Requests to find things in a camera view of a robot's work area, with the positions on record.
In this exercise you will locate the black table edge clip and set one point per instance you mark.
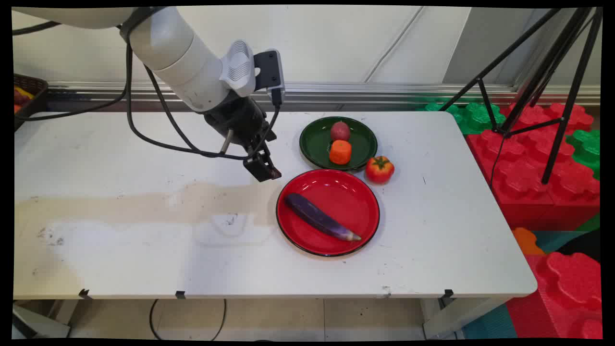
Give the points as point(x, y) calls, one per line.
point(84, 293)
point(448, 294)
point(180, 294)

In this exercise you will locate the red toy tomato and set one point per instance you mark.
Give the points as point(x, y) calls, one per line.
point(379, 169)

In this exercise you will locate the black grey wrist camera box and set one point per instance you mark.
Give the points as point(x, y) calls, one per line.
point(269, 67)

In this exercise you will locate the white table leg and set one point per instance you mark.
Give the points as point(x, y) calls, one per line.
point(456, 317)

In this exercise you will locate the orange toy carrot piece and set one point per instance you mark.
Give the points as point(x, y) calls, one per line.
point(340, 152)

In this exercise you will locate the dark red toy fruit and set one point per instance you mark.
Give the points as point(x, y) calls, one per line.
point(340, 130)

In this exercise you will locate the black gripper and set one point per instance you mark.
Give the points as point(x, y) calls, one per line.
point(238, 120)

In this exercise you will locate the grey table leg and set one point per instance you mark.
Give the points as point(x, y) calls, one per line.
point(38, 324)

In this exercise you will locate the orange foam block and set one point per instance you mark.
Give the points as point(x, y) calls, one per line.
point(526, 241)

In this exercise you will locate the black tripod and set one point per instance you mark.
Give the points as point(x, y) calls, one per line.
point(552, 72)

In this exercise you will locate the purple toy eggplant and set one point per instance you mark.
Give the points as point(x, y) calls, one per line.
point(317, 218)

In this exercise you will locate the large red foam block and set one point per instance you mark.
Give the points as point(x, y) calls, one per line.
point(523, 182)

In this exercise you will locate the green foam block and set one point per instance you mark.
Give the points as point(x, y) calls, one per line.
point(586, 149)
point(473, 115)

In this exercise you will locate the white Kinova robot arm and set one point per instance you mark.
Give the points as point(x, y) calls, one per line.
point(168, 48)

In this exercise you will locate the aluminium wall rail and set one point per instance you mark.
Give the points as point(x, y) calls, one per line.
point(384, 91)

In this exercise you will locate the dark green round plate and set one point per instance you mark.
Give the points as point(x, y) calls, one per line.
point(314, 142)

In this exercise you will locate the dark woven basket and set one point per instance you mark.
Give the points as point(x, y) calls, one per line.
point(36, 91)

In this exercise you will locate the teal foam floor mat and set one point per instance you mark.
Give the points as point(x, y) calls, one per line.
point(490, 324)

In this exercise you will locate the red round plate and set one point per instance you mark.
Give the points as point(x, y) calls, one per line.
point(346, 197)

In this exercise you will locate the white ribbed camera mount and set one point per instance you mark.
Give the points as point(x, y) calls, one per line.
point(239, 67)

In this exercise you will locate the toy fruits in basket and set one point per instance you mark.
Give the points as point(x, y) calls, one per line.
point(20, 97)

